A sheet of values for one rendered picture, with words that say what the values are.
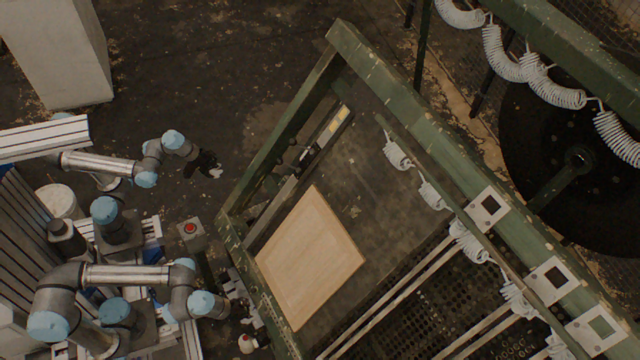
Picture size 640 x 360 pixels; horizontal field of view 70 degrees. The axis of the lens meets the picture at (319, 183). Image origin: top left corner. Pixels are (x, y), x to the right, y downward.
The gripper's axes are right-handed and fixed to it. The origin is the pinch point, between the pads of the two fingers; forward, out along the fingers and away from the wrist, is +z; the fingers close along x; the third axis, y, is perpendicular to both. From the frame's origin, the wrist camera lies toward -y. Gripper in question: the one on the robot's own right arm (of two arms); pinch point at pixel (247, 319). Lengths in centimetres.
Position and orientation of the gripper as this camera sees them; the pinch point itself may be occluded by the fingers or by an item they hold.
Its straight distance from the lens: 186.1
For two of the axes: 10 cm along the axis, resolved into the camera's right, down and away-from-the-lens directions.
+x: -3.3, -7.9, 5.2
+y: 8.6, -4.8, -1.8
